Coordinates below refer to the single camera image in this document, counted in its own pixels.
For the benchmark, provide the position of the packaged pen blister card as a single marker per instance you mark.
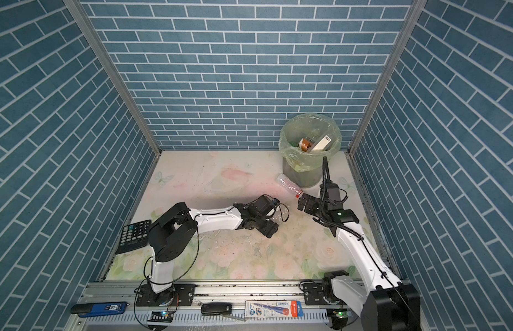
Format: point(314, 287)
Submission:
point(273, 309)

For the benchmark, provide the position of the clear crushed water bottle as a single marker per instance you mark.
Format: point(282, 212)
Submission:
point(282, 213)

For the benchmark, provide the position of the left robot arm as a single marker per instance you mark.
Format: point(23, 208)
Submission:
point(169, 236)

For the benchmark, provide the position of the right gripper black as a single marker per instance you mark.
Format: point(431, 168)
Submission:
point(308, 207)

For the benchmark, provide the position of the blue black handheld device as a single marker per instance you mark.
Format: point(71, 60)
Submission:
point(85, 310)

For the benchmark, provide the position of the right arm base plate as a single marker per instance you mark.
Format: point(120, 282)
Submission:
point(315, 294)

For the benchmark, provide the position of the green plastic bin liner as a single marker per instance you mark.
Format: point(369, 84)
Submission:
point(312, 127)

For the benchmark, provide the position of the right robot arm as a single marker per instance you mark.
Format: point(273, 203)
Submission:
point(382, 301)

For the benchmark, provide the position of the aluminium front rail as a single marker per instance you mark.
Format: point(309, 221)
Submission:
point(337, 316)

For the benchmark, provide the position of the brown coffee bottle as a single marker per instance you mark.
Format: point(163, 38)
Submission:
point(305, 145)

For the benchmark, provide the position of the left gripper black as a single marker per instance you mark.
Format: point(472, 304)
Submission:
point(271, 228)

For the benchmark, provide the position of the black calculator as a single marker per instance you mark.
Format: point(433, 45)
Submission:
point(133, 237)

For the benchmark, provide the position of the grey mesh waste bin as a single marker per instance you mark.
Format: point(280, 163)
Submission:
point(305, 179)

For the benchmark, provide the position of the pink label red cap bottle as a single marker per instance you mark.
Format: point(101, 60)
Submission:
point(289, 185)

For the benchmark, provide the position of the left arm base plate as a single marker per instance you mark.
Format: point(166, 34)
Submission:
point(176, 295)

